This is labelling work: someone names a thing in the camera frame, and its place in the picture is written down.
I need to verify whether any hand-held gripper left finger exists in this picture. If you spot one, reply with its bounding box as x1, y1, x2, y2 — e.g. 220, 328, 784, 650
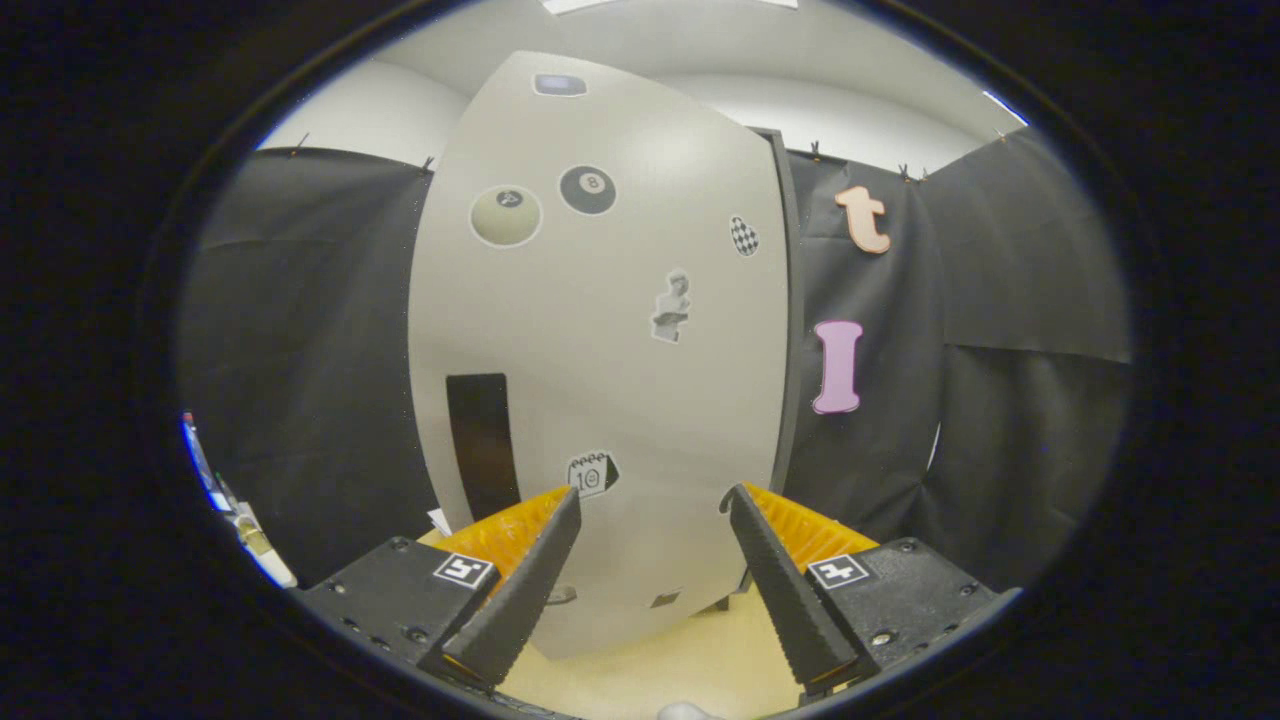
297, 486, 582, 691

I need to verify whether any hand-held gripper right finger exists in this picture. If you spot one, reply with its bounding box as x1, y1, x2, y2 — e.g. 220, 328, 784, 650
722, 483, 1023, 697

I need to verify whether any black cabinet door handle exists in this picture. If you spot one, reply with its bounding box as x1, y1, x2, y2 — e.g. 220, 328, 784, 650
446, 373, 521, 523

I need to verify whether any white and blue clutter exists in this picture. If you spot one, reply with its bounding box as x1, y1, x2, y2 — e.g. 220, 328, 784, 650
183, 412, 298, 589

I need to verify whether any black backdrop cloth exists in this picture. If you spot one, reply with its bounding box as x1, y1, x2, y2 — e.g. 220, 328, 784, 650
180, 125, 1133, 591

